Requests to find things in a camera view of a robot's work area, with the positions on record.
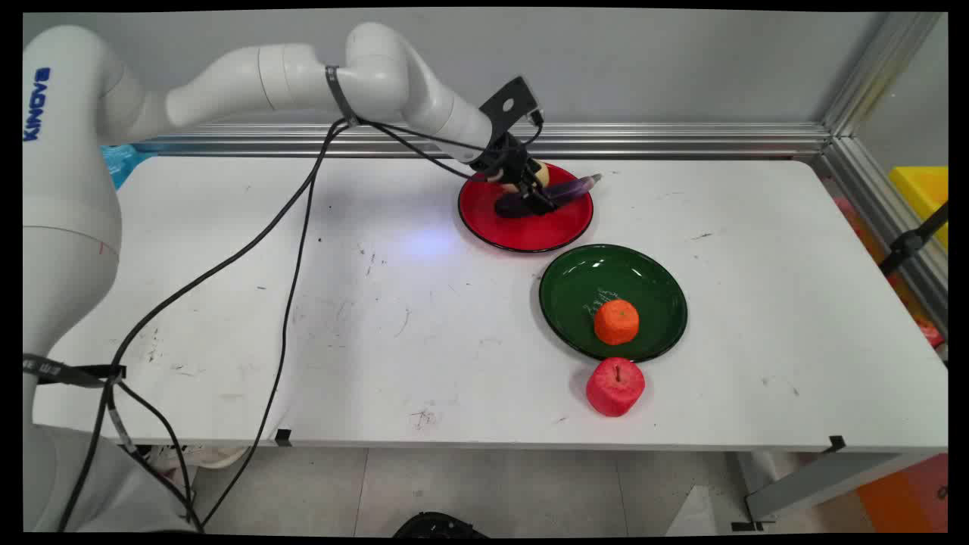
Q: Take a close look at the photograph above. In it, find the black strap on arm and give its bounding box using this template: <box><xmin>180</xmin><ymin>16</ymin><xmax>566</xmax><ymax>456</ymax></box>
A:
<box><xmin>325</xmin><ymin>64</ymin><xmax>361</xmax><ymax>126</ymax></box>

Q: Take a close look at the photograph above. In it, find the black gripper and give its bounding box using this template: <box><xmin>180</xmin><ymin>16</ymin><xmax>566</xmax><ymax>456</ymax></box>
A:
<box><xmin>469</xmin><ymin>135</ymin><xmax>562</xmax><ymax>217</ymax></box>

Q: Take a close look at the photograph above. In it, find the yellow bin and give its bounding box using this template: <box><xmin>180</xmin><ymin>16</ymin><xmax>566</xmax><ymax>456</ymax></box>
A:
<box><xmin>888</xmin><ymin>165</ymin><xmax>949</xmax><ymax>251</ymax></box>

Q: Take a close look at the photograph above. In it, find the purple toy eggplant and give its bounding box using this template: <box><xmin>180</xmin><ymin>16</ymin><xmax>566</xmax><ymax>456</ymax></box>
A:
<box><xmin>494</xmin><ymin>173</ymin><xmax>605</xmax><ymax>220</ymax></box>

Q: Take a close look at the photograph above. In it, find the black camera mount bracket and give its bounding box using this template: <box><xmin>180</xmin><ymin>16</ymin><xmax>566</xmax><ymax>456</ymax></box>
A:
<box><xmin>478</xmin><ymin>76</ymin><xmax>546</xmax><ymax>142</ymax></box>

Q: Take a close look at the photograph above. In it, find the black round object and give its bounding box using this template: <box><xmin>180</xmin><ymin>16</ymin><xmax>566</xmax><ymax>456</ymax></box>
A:
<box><xmin>391</xmin><ymin>512</ymin><xmax>490</xmax><ymax>540</ymax></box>

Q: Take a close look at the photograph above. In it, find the red toy apple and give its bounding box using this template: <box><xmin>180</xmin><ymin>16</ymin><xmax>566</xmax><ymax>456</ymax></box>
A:
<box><xmin>585</xmin><ymin>357</ymin><xmax>647</xmax><ymax>418</ymax></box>

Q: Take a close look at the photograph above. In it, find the grey table leg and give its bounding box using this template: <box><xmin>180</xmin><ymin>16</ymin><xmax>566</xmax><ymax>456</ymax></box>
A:
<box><xmin>744</xmin><ymin>452</ymin><xmax>930</xmax><ymax>525</ymax></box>

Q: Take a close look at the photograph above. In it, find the orange box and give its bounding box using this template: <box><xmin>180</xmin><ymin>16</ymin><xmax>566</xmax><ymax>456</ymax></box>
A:
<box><xmin>855</xmin><ymin>454</ymin><xmax>949</xmax><ymax>534</ymax></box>

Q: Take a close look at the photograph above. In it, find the aluminium back frame rail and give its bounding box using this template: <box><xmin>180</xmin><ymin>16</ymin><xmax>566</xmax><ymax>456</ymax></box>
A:
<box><xmin>132</xmin><ymin>122</ymin><xmax>833</xmax><ymax>160</ymax></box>

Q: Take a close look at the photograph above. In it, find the blue plastic bag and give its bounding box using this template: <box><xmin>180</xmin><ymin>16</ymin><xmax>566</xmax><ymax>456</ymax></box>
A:
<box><xmin>101</xmin><ymin>144</ymin><xmax>157</xmax><ymax>191</ymax></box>

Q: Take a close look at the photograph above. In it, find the green plate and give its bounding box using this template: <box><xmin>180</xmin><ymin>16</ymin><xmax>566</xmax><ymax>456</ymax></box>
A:
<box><xmin>538</xmin><ymin>243</ymin><xmax>689</xmax><ymax>363</ymax></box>

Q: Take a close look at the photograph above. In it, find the white object under table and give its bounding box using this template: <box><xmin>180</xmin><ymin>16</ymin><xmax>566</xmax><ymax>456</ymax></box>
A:
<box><xmin>142</xmin><ymin>445</ymin><xmax>251</xmax><ymax>471</ymax></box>

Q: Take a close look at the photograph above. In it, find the black cable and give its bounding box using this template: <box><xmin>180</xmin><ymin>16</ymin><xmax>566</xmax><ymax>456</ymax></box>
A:
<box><xmin>57</xmin><ymin>114</ymin><xmax>500</xmax><ymax>532</ymax></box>
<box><xmin>193</xmin><ymin>117</ymin><xmax>546</xmax><ymax>531</ymax></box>

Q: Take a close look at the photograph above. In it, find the aluminium side frame rail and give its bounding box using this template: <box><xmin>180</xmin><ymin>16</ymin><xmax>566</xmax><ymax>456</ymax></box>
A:
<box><xmin>820</xmin><ymin>135</ymin><xmax>949</xmax><ymax>338</ymax></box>

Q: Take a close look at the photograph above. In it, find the red plate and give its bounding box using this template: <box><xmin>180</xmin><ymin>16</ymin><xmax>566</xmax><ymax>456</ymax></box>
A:
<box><xmin>457</xmin><ymin>162</ymin><xmax>595</xmax><ymax>254</ymax></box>

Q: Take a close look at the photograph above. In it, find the black strap at base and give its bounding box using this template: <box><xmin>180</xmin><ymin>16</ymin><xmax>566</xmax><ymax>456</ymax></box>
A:
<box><xmin>23</xmin><ymin>353</ymin><xmax>128</xmax><ymax>389</ymax></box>

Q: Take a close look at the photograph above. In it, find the orange toy fruit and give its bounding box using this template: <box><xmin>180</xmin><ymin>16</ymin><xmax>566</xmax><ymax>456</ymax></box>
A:
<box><xmin>594</xmin><ymin>298</ymin><xmax>640</xmax><ymax>347</ymax></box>

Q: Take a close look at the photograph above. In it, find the aluminium corner post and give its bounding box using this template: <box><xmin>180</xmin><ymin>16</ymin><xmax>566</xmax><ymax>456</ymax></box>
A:
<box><xmin>822</xmin><ymin>11</ymin><xmax>944</xmax><ymax>139</ymax></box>

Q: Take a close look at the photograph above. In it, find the pale yellow toy fruit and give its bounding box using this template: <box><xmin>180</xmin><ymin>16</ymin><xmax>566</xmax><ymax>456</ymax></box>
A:
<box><xmin>500</xmin><ymin>162</ymin><xmax>550</xmax><ymax>195</ymax></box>

